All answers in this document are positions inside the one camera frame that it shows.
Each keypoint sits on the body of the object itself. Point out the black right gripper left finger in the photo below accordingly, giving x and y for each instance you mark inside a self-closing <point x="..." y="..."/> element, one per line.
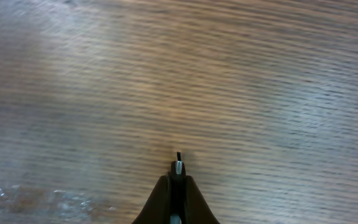
<point x="157" y="208"/>

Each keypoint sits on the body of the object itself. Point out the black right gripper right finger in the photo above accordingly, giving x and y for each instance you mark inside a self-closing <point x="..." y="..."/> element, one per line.
<point x="196" y="209"/>

